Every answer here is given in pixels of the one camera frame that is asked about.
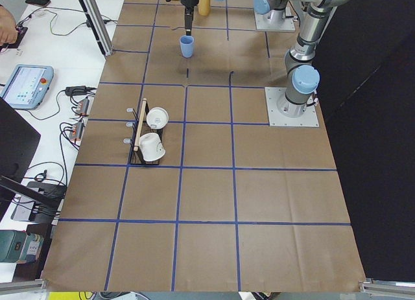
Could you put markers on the orange usb hub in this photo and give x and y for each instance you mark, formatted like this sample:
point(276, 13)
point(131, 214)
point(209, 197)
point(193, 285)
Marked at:
point(76, 131)
point(82, 107)

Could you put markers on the orange usb hub upper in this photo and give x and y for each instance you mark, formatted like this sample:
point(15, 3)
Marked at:
point(82, 107)

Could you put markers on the black smartphone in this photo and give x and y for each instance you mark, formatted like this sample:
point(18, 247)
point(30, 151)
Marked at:
point(41, 3)

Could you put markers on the black power brick left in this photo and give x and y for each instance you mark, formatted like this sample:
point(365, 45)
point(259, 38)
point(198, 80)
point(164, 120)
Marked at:
point(72, 91)

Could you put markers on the blue teach pendant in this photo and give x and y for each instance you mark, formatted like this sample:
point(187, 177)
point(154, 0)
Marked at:
point(27, 86)

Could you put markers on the black rack with dowel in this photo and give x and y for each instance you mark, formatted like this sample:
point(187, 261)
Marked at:
point(140, 127)

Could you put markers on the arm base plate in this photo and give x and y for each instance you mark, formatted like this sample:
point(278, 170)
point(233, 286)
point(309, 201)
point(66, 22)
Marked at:
point(275, 21)
point(282, 113)

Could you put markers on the orange usb hub lower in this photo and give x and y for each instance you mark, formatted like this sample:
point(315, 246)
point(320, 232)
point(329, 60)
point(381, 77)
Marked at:
point(76, 131)

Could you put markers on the aluminium frame post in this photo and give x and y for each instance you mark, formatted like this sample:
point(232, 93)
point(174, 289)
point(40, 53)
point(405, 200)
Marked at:
point(93, 16)

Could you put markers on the person's hand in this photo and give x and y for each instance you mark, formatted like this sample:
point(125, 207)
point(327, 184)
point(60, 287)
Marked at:
point(8, 32)

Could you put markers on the black monitor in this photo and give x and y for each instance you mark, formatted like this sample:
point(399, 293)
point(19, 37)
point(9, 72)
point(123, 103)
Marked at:
point(19, 142)

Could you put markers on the bamboo wooden cup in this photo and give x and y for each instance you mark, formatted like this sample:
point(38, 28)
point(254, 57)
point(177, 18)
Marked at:
point(204, 7)

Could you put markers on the light blue cup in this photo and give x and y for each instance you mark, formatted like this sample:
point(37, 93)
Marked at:
point(187, 46)

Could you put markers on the green box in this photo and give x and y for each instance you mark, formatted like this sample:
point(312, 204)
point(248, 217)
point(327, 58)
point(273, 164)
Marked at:
point(20, 247)

